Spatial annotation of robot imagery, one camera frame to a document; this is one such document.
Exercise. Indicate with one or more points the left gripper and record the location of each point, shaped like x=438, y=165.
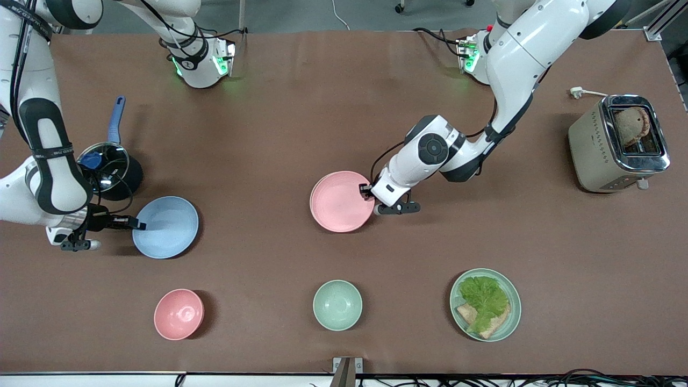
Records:
x=366, y=190

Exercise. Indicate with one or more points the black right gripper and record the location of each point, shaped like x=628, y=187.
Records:
x=100, y=221

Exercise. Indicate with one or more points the pink shallow bowl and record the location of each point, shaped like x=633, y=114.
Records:
x=338, y=204

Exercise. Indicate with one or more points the blue shallow bowl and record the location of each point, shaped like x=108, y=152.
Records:
x=169, y=228

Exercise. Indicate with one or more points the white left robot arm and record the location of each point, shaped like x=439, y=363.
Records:
x=516, y=59

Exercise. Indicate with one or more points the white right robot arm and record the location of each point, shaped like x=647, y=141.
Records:
x=32, y=70

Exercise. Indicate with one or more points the glass lid blue knob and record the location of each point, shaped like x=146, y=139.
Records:
x=115, y=166

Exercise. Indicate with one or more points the pink deep bowl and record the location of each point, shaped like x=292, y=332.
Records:
x=179, y=314

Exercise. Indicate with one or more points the green deep bowl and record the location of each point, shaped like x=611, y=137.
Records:
x=337, y=305

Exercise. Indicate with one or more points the green lettuce leaf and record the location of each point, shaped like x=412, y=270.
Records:
x=484, y=298

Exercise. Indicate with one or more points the brown bread slice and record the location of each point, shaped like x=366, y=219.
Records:
x=492, y=327

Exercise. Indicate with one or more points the green plate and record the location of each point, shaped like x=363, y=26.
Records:
x=513, y=309

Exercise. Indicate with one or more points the beige chrome toaster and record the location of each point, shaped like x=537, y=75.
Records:
x=591, y=145

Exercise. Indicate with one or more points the toasted bread slice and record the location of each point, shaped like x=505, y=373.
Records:
x=629, y=126

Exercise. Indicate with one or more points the metal table bracket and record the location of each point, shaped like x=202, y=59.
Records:
x=346, y=371

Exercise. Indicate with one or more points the aluminium frame profile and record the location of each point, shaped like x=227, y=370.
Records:
x=664, y=19

